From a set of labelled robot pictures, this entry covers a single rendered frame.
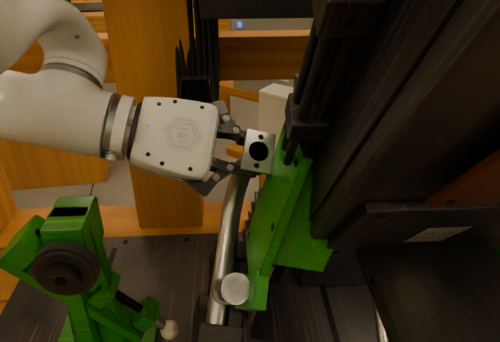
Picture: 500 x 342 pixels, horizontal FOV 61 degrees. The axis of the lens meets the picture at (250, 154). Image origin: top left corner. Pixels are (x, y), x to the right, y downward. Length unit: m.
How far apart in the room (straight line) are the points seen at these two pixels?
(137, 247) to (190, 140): 0.41
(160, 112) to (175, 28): 0.25
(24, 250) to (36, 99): 0.18
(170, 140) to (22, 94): 0.17
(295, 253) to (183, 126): 0.21
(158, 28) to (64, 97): 0.28
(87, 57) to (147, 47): 0.22
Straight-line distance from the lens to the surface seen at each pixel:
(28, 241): 0.59
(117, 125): 0.52
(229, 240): 0.65
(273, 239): 0.49
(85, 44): 0.57
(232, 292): 0.55
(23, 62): 0.95
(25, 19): 0.46
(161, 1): 0.76
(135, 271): 0.86
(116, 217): 1.03
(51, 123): 0.54
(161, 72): 0.79
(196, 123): 0.54
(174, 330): 0.69
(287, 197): 0.46
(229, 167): 0.55
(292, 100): 0.38
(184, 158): 0.53
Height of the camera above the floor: 1.49
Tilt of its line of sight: 30 degrees down
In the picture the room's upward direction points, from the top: straight up
